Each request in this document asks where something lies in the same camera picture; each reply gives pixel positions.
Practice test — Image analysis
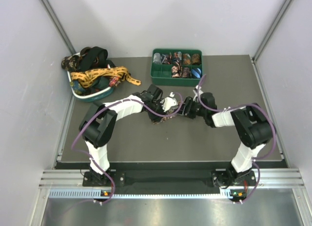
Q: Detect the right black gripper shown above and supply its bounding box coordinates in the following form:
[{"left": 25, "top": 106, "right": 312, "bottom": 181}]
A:
[{"left": 174, "top": 96, "right": 207, "bottom": 119}]

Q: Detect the brown floral tie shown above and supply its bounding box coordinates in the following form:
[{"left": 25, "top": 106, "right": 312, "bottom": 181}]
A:
[{"left": 152, "top": 101, "right": 182, "bottom": 124}]

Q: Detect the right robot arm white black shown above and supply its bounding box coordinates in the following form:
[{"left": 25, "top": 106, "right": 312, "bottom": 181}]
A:
[{"left": 178, "top": 92, "right": 275, "bottom": 187}]

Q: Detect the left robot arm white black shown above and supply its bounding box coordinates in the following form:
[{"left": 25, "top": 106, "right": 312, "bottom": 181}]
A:
[{"left": 79, "top": 84, "right": 178, "bottom": 186}]

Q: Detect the brown pink rolled tie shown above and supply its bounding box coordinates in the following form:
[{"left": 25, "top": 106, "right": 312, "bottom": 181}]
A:
[{"left": 181, "top": 67, "right": 191, "bottom": 79}]

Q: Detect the blue striped rolled tie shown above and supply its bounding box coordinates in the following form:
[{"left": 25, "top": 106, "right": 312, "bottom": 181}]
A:
[{"left": 191, "top": 67, "right": 202, "bottom": 79}]

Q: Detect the pink floral rolled tie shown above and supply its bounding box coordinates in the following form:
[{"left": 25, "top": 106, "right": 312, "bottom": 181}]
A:
[{"left": 171, "top": 64, "right": 181, "bottom": 78}]

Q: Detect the green compartment tray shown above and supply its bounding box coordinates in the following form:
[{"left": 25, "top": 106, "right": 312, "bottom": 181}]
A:
[{"left": 150, "top": 48, "right": 204, "bottom": 86}]

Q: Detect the grey rolled tie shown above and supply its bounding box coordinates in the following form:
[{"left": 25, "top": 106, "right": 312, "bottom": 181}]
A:
[{"left": 153, "top": 52, "right": 162, "bottom": 64}]

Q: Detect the dark red rolled tie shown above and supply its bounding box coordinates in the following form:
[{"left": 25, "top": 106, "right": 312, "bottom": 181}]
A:
[{"left": 161, "top": 52, "right": 172, "bottom": 64}]

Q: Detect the red patterned tie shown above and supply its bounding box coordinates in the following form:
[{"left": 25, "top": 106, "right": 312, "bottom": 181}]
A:
[{"left": 109, "top": 76, "right": 120, "bottom": 87}]

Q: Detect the dark brown rolled tie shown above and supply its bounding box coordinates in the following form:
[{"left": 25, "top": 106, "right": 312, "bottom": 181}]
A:
[{"left": 192, "top": 53, "right": 201, "bottom": 65}]

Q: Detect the teal floral rolled tie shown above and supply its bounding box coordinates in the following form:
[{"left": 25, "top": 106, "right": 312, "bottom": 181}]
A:
[{"left": 172, "top": 51, "right": 182, "bottom": 64}]

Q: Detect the white teal basket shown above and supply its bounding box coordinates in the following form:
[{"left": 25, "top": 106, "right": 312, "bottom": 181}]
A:
[{"left": 67, "top": 53, "right": 114, "bottom": 103}]

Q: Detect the yellow patterned tie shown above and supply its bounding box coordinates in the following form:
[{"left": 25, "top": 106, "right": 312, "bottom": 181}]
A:
[{"left": 70, "top": 66, "right": 141, "bottom": 88}]

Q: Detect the green patterned tie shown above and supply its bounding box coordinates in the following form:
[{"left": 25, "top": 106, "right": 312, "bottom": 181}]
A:
[{"left": 70, "top": 80, "right": 86, "bottom": 96}]

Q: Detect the black tie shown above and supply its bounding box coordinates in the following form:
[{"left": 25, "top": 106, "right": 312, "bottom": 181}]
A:
[{"left": 78, "top": 46, "right": 116, "bottom": 72}]

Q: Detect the dark floral tie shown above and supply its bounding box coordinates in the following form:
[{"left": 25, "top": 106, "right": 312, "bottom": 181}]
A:
[{"left": 61, "top": 55, "right": 79, "bottom": 72}]

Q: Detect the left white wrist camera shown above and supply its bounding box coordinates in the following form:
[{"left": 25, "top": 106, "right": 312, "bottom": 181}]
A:
[{"left": 160, "top": 92, "right": 178, "bottom": 112}]

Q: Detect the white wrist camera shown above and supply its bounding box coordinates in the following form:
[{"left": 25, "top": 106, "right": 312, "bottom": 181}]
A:
[
  {"left": 193, "top": 85, "right": 203, "bottom": 102},
  {"left": 160, "top": 92, "right": 178, "bottom": 112}
]

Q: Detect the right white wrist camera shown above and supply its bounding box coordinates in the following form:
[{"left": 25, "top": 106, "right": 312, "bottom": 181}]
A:
[{"left": 193, "top": 85, "right": 203, "bottom": 102}]

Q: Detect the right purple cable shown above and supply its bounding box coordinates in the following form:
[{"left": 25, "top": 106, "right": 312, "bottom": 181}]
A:
[{"left": 196, "top": 74, "right": 277, "bottom": 205}]

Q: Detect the purple cable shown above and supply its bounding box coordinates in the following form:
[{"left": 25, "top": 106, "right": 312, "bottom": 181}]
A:
[
  {"left": 196, "top": 74, "right": 277, "bottom": 205},
  {"left": 71, "top": 92, "right": 184, "bottom": 204}
]

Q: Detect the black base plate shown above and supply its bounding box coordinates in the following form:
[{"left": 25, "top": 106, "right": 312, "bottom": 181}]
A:
[{"left": 83, "top": 162, "right": 252, "bottom": 194}]

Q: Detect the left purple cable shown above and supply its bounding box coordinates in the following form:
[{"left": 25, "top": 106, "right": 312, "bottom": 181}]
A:
[{"left": 71, "top": 92, "right": 184, "bottom": 204}]

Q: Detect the grey slotted cable duct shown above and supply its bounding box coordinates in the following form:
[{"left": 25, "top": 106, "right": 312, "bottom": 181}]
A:
[{"left": 49, "top": 189, "right": 244, "bottom": 199}]

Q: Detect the aluminium front rail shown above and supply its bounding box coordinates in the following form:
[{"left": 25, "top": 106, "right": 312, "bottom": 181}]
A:
[{"left": 39, "top": 168, "right": 305, "bottom": 189}]

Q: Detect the right aluminium frame post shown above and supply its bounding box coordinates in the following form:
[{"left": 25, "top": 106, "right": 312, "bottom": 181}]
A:
[{"left": 252, "top": 0, "right": 299, "bottom": 62}]

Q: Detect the aluminium frame post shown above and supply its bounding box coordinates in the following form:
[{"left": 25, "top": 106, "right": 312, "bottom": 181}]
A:
[
  {"left": 40, "top": 0, "right": 76, "bottom": 54},
  {"left": 252, "top": 0, "right": 299, "bottom": 62}
]

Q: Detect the left aluminium frame post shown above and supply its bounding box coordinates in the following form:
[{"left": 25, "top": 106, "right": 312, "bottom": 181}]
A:
[{"left": 40, "top": 0, "right": 76, "bottom": 54}]

